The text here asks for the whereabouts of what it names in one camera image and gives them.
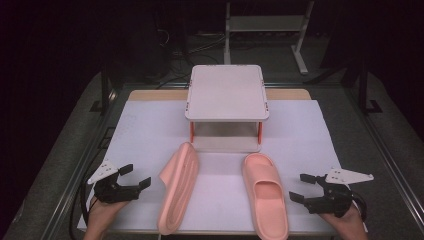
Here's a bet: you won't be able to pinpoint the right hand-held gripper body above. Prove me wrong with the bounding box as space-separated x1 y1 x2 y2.
304 167 375 219

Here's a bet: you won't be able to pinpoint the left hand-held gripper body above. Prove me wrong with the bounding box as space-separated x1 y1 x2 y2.
87 160 141 205

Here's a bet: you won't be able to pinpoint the pink slipper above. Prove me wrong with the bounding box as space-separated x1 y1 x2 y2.
157 141 200 236
241 152 290 240

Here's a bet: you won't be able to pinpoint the white shoe rack orange posts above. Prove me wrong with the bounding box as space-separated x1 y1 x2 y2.
184 64 270 154

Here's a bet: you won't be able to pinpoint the person's left hand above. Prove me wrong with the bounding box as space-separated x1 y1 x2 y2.
86 198 130 232

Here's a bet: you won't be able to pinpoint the person's right hand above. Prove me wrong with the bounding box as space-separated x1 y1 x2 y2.
319 203 366 233

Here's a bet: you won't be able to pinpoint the white table cover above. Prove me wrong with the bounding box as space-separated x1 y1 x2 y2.
77 99 345 235

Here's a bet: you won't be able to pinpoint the black metal stand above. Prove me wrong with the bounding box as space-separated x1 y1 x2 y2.
357 61 384 116
89 62 118 116

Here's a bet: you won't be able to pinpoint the white metal stand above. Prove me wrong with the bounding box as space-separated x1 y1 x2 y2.
223 0 316 76

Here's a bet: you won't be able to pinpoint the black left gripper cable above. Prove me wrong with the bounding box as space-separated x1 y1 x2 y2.
68 181 100 240

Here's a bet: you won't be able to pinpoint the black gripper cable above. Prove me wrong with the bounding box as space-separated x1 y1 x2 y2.
349 190 368 222
68 181 100 240

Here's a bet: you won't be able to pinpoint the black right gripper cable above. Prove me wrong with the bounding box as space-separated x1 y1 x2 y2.
349 190 368 222

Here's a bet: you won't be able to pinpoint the bundle of floor cables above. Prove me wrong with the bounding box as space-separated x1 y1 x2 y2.
153 29 228 90

